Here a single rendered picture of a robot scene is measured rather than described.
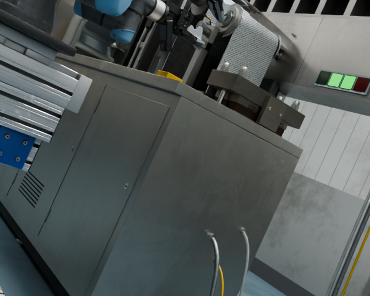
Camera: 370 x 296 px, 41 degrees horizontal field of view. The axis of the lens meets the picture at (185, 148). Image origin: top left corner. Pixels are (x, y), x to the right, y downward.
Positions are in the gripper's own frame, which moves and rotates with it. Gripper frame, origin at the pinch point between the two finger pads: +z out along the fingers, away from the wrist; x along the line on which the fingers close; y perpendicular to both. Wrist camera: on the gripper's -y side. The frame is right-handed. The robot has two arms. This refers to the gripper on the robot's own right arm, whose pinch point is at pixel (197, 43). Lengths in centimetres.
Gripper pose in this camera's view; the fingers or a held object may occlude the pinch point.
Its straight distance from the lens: 192.6
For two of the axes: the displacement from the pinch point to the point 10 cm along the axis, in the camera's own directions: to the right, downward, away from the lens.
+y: 4.1, -9.1, 0.0
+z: 7.3, 3.3, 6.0
